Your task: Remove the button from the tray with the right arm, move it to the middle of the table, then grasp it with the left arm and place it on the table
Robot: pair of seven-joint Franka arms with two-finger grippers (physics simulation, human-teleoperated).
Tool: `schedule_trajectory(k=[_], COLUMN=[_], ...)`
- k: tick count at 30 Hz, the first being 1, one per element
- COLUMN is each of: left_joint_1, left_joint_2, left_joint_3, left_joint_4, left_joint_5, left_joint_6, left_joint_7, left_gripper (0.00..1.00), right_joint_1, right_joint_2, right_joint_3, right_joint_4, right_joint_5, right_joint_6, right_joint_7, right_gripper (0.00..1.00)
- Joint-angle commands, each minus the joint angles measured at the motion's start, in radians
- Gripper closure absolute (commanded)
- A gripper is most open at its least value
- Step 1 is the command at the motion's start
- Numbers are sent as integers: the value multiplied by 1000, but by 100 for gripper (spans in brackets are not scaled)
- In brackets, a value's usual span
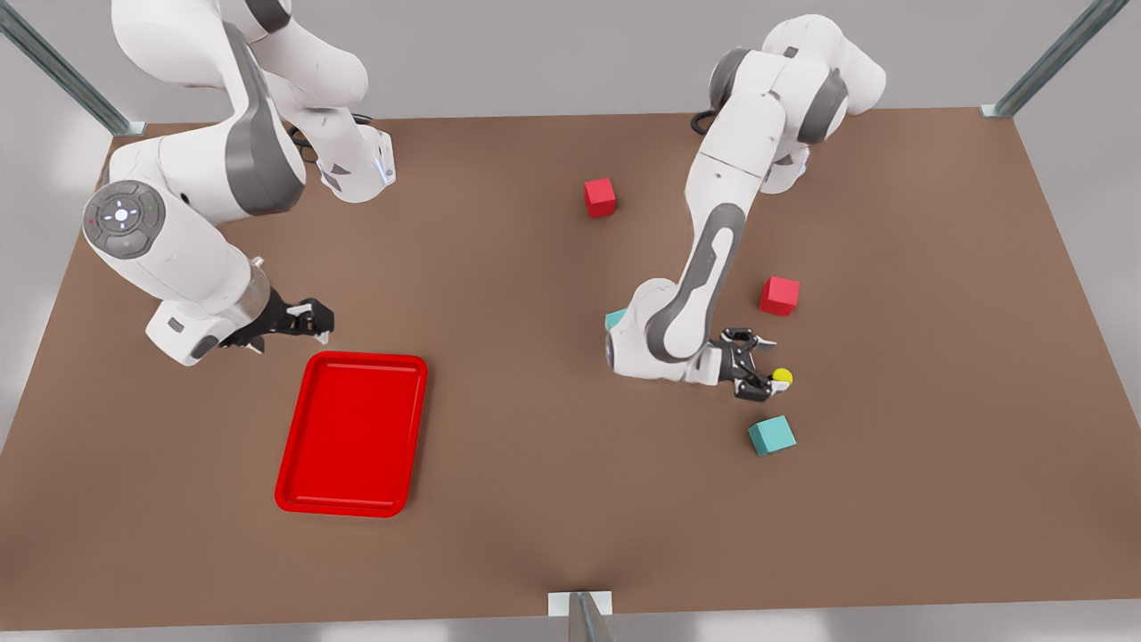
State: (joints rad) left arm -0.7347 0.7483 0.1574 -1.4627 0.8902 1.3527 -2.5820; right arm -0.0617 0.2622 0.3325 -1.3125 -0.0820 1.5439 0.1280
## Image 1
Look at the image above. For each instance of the teal cube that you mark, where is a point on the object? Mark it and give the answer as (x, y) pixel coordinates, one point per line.
(615, 319)
(772, 436)

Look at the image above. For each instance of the small yellow ball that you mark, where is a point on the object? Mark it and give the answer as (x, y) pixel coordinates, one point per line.
(783, 375)

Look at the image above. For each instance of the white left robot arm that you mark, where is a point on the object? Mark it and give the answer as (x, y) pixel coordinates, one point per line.
(713, 259)

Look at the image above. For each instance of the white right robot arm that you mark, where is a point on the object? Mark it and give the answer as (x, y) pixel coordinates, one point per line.
(192, 169)

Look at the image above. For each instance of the red rectangular tray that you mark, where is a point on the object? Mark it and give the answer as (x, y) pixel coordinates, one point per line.
(352, 434)

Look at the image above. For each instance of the red cube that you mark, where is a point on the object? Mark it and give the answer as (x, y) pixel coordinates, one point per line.
(779, 296)
(600, 197)

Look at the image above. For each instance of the silver frame post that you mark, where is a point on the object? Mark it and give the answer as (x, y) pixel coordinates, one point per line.
(62, 67)
(1056, 55)
(584, 617)

